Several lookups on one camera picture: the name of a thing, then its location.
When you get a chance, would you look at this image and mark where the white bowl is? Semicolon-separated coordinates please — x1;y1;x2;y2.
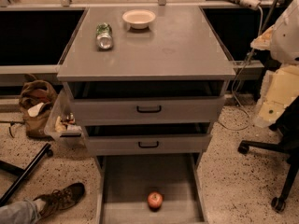
122;9;156;30

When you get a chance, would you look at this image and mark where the green soda can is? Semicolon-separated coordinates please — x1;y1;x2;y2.
95;22;114;49

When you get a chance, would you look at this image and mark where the grey middle drawer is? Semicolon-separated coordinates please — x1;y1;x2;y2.
85;123;211;155

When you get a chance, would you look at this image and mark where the grey drawer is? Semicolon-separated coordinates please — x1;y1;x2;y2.
85;123;211;155
64;80;226;125
96;154;208;224

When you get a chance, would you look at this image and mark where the black office chair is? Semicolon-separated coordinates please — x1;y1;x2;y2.
237;97;299;212

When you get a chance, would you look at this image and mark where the clear plastic bin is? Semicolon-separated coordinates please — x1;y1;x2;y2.
44;90;84;147

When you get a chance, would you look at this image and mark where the blue jeans leg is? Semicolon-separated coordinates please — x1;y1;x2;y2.
0;200;41;224

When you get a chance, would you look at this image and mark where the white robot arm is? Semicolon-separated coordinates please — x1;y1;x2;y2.
250;0;299;128

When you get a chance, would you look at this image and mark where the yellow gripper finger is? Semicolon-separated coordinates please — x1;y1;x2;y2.
253;64;299;128
250;26;274;50

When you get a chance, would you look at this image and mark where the red apple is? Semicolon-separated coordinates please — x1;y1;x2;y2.
147;191;163;209

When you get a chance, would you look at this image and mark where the brown bag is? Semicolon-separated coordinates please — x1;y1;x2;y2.
19;74;58;138

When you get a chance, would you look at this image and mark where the grey drawer cabinet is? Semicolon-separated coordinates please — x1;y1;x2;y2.
56;5;236;224

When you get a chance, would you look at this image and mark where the brown shoe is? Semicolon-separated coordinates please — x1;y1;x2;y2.
34;182;85;219

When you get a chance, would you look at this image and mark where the grey cable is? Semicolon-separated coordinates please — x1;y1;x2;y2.
217;5;264;132

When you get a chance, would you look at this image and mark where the grey top drawer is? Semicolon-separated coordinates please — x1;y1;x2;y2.
64;80;226;125

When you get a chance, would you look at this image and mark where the black chair base leg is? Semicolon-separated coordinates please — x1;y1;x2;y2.
0;143;53;206

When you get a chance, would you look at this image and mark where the grey bottom drawer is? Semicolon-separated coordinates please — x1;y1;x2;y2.
96;154;208;224

